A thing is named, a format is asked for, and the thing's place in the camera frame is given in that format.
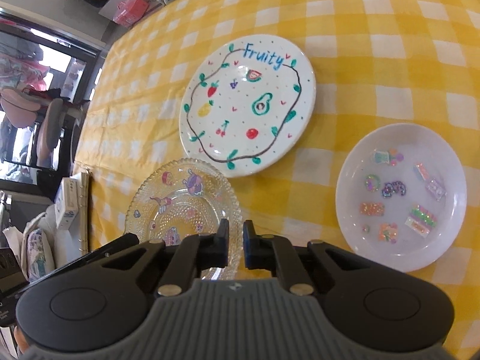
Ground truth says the white printed bag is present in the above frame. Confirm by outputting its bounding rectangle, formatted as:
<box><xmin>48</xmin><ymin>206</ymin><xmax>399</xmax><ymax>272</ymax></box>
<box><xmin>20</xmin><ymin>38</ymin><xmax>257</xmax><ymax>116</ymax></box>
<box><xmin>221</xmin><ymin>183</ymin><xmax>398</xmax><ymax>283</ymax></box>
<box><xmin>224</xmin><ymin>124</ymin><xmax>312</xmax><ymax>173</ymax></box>
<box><xmin>22</xmin><ymin>214</ymin><xmax>57</xmax><ymax>282</ymax></box>

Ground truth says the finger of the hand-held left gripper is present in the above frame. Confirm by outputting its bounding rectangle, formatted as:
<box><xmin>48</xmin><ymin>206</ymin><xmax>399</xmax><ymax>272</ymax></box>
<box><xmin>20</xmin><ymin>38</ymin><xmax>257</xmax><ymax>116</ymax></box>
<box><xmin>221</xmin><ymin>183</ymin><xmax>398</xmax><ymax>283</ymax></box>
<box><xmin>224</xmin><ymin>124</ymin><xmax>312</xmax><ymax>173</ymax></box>
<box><xmin>15</xmin><ymin>233</ymin><xmax>140</xmax><ymax>294</ymax></box>

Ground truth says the white fruit-print plate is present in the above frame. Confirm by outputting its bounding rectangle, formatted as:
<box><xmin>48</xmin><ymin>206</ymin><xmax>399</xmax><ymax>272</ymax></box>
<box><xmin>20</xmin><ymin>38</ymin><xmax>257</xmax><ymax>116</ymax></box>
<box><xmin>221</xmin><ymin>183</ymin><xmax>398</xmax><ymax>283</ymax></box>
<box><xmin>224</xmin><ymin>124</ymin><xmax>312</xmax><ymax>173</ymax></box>
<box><xmin>179</xmin><ymin>37</ymin><xmax>316</xmax><ymax>179</ymax></box>

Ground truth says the clear glass plate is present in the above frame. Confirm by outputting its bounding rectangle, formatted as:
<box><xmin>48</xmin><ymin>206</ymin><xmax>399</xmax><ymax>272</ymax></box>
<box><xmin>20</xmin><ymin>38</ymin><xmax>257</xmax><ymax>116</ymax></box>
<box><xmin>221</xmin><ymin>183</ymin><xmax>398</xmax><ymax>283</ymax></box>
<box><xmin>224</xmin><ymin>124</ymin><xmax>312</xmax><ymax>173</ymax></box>
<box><xmin>126</xmin><ymin>158</ymin><xmax>243</xmax><ymax>281</ymax></box>

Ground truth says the yellow checkered tablecloth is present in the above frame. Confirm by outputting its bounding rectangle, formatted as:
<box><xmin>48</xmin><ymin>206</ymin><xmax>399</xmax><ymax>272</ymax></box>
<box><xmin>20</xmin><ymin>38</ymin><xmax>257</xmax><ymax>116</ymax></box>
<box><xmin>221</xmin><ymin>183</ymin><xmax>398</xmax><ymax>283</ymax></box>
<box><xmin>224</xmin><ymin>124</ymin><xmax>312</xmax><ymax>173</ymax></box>
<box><xmin>71</xmin><ymin>0</ymin><xmax>480</xmax><ymax>360</ymax></box>

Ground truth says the pink storage box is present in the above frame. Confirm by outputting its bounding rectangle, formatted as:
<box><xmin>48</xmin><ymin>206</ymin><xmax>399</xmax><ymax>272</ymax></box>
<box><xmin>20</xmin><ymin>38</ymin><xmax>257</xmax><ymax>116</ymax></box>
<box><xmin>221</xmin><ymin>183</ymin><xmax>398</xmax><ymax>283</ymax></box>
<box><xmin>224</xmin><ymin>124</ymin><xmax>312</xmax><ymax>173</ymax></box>
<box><xmin>114</xmin><ymin>0</ymin><xmax>149</xmax><ymax>27</ymax></box>

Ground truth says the white cardboard box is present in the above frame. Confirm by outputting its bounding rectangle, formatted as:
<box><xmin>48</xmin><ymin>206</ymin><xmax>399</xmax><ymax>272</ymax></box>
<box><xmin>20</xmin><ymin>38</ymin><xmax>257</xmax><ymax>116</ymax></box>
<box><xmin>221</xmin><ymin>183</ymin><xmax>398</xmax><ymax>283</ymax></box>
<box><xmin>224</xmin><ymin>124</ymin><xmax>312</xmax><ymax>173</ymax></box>
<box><xmin>55</xmin><ymin>178</ymin><xmax>81</xmax><ymax>229</ymax></box>

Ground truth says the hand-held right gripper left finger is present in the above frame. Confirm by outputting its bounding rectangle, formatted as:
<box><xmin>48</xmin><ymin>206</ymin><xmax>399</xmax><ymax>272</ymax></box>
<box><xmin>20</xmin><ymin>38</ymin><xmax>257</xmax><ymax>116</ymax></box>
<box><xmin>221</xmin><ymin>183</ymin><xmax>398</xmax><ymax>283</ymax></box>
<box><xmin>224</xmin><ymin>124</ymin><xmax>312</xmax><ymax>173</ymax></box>
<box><xmin>89</xmin><ymin>218</ymin><xmax>230</xmax><ymax>297</ymax></box>

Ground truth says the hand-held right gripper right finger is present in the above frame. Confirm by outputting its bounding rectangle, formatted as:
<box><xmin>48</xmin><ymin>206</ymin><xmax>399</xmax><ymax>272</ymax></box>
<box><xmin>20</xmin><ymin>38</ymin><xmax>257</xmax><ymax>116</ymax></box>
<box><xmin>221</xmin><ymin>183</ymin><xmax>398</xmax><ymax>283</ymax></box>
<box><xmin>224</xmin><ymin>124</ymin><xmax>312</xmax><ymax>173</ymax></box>
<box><xmin>242</xmin><ymin>219</ymin><xmax>380</xmax><ymax>297</ymax></box>

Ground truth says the black framed glass door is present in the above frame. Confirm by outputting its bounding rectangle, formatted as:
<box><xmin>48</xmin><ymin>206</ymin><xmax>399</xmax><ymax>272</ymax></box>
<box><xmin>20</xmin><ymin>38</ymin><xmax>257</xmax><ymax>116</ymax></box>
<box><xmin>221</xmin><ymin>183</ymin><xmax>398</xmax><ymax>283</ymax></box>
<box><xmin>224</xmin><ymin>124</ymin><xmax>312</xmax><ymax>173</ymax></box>
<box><xmin>0</xmin><ymin>7</ymin><xmax>109</xmax><ymax>196</ymax></box>

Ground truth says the small white sticker plate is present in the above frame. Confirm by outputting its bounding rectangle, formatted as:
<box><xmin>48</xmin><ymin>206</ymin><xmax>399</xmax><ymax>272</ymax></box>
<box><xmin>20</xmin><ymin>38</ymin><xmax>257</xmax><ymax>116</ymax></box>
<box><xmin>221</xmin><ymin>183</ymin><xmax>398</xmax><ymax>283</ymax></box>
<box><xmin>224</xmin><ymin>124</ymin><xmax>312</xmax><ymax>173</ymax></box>
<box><xmin>335</xmin><ymin>122</ymin><xmax>467</xmax><ymax>272</ymax></box>

